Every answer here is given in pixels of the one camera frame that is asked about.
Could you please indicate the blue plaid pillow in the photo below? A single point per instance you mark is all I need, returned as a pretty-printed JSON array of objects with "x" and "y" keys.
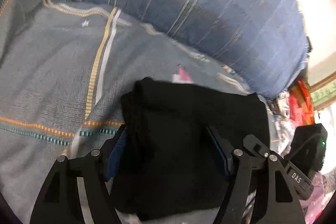
[{"x": 199, "y": 8}]

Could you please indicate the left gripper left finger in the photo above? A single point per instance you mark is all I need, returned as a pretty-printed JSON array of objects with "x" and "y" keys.
[{"x": 59, "y": 201}]

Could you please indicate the grey patterned bed sheet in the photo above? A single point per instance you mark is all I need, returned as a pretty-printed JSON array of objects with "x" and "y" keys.
[{"x": 64, "y": 67}]

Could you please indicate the red items beside bed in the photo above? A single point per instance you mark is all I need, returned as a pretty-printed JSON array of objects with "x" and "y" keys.
[{"x": 301, "y": 109}]

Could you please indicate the black pants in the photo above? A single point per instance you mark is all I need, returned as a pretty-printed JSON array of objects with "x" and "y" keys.
[{"x": 170, "y": 164}]

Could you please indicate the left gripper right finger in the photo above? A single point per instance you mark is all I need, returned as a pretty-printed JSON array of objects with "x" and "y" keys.
[{"x": 278, "y": 183}]

